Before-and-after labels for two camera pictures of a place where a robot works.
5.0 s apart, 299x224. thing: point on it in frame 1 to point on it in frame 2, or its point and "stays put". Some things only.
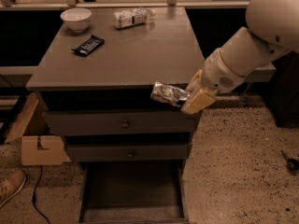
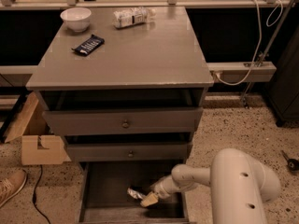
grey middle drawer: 130,152 stays put
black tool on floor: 292,164 stays put
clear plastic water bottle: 131,17 stays put
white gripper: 217,71 to 161,189
